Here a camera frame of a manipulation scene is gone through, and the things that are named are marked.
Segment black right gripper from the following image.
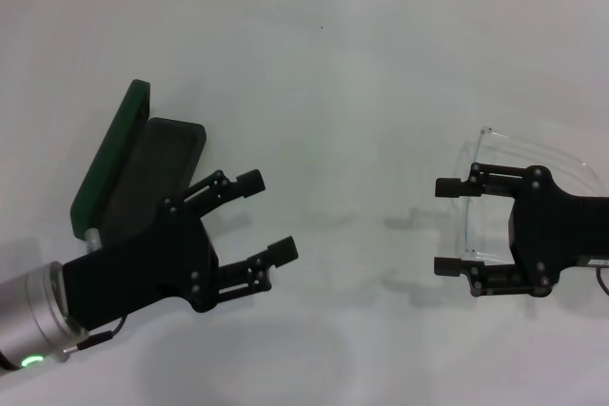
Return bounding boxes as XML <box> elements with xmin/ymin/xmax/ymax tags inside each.
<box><xmin>433</xmin><ymin>162</ymin><xmax>609</xmax><ymax>300</ymax></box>

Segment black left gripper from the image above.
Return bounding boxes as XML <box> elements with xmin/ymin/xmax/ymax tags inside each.
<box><xmin>61</xmin><ymin>168</ymin><xmax>300</xmax><ymax>332</ymax></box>

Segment clear white glasses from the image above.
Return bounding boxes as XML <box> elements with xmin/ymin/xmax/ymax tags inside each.
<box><xmin>459</xmin><ymin>126</ymin><xmax>601</xmax><ymax>267</ymax></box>

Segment green glasses case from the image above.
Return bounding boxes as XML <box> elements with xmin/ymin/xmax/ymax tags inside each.
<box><xmin>69</xmin><ymin>78</ymin><xmax>207</xmax><ymax>255</ymax></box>

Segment dark right arm cable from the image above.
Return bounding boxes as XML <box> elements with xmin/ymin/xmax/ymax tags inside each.
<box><xmin>594</xmin><ymin>266</ymin><xmax>609</xmax><ymax>300</ymax></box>

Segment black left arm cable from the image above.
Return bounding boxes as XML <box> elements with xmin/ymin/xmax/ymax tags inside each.
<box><xmin>64</xmin><ymin>314</ymin><xmax>128</xmax><ymax>356</ymax></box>

